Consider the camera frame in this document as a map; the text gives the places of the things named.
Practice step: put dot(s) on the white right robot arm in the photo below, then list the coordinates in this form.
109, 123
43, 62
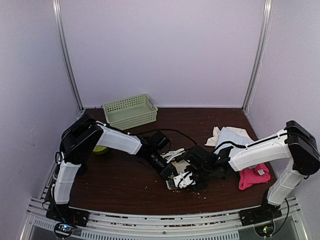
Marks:
247, 157

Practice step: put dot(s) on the aluminium front rail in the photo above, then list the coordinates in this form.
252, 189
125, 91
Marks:
222, 225

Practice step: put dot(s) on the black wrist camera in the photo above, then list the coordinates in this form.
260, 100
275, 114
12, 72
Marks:
198, 157
159, 140

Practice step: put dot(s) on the dark blue mug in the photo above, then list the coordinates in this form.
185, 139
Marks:
82, 170

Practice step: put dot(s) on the light blue towel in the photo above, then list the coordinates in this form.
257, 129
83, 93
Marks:
236, 135

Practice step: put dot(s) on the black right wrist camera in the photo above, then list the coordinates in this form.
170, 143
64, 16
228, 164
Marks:
198, 157

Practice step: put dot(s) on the aluminium frame post left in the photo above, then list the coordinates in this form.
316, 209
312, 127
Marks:
65, 53

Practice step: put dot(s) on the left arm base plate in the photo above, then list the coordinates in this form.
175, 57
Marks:
71, 216

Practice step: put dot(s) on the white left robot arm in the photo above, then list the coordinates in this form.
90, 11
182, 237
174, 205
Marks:
80, 139

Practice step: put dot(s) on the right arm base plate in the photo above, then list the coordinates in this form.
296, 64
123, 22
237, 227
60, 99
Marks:
264, 213

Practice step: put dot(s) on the pale green plastic basket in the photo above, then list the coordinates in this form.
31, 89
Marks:
130, 112

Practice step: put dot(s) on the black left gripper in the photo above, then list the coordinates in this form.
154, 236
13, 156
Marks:
168, 170

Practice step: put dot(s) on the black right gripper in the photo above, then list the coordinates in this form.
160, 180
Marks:
201, 187

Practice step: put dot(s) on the aluminium frame post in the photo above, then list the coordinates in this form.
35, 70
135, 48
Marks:
257, 64
65, 53

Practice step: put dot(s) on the cream white towel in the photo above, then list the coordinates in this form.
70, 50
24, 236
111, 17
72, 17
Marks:
212, 141

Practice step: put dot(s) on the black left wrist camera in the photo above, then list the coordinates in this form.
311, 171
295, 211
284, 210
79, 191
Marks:
159, 140

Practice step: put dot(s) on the pink towel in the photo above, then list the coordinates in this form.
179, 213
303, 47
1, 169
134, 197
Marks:
252, 176

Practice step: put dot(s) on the aluminium frame post right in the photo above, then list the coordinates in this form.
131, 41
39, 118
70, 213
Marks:
257, 64

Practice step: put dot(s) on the green patterned towel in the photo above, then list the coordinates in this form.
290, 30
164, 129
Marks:
182, 179

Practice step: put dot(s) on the lime green bowl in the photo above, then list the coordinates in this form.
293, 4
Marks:
100, 150

